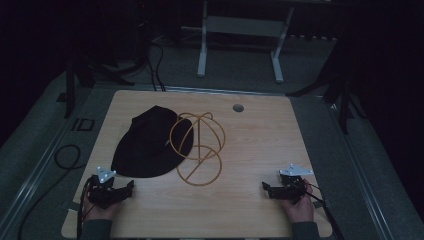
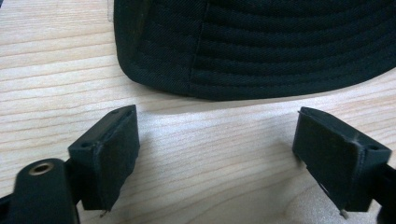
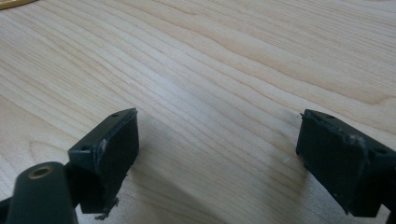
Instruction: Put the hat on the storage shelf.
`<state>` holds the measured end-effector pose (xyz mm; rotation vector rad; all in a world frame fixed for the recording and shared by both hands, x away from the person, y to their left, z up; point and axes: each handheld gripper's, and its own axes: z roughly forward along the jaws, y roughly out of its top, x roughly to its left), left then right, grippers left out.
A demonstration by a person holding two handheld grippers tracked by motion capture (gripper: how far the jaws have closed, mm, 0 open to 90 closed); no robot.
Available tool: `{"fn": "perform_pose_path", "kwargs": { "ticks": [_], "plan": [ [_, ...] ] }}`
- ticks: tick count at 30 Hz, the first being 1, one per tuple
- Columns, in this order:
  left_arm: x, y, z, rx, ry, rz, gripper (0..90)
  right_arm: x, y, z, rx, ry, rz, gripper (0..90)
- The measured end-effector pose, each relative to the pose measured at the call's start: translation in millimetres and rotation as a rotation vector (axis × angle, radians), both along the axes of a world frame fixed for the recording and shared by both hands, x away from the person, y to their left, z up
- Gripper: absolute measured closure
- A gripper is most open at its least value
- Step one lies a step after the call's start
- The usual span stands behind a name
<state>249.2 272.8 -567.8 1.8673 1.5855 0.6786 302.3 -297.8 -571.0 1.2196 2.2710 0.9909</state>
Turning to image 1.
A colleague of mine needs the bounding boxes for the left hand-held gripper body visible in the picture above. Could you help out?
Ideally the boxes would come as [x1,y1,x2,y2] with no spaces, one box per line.
[87,166,125,210]

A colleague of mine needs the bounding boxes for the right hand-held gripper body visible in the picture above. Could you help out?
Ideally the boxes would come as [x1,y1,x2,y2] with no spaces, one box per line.
[274,163,315,206]

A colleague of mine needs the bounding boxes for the person's left hand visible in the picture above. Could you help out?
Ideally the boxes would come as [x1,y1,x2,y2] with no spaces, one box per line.
[81,192,122,222]

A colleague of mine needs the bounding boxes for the person's right hand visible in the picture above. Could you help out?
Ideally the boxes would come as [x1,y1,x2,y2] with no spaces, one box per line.
[279,182,316,224]

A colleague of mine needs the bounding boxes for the black bucket hat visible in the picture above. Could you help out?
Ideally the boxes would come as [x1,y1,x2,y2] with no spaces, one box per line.
[110,105,195,179]

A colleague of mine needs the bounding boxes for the black tripod stand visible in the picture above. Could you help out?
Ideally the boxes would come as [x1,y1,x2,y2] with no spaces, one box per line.
[56,49,148,120]
[285,59,368,136]

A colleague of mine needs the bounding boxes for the white metal stand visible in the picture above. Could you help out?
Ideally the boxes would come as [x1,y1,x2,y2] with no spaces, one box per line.
[196,0,296,84]

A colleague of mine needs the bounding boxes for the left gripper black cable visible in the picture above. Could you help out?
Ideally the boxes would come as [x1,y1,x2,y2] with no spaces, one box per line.
[75,175,94,240]

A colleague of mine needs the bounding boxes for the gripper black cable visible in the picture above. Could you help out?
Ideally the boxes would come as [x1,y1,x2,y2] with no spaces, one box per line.
[75,175,94,240]
[304,182,345,240]

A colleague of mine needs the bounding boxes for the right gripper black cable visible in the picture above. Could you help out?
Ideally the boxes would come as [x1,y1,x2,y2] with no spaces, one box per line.
[304,182,345,240]

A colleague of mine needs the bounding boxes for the black floor cable loop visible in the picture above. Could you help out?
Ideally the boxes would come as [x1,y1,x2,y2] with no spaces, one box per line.
[17,143,84,240]

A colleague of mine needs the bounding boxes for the yellow wire hat stand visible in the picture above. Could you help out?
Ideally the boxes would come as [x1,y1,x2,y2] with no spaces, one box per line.
[169,111,227,187]

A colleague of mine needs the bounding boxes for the black hanging cables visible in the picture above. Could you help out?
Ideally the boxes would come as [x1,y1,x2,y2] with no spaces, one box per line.
[145,36,167,93]

